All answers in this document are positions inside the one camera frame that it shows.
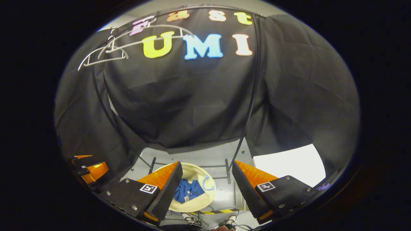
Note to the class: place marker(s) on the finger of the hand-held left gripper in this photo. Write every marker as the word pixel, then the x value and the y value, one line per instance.
pixel 94 170
pixel 83 160

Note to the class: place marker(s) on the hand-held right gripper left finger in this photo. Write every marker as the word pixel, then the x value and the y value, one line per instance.
pixel 167 195

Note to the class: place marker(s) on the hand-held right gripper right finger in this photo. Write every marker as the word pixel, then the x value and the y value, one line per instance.
pixel 245 192

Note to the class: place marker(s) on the beige round laundry hamper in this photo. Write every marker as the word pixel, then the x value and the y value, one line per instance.
pixel 207 195

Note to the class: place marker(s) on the white plastic hanger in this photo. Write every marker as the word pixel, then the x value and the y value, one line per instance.
pixel 106 59

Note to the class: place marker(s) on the yellow black floor tape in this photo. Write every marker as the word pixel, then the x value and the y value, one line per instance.
pixel 221 211

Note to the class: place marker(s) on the white flat board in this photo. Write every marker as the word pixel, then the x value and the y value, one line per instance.
pixel 289 165

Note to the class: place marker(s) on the black backdrop cloth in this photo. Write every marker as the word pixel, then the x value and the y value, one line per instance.
pixel 192 96

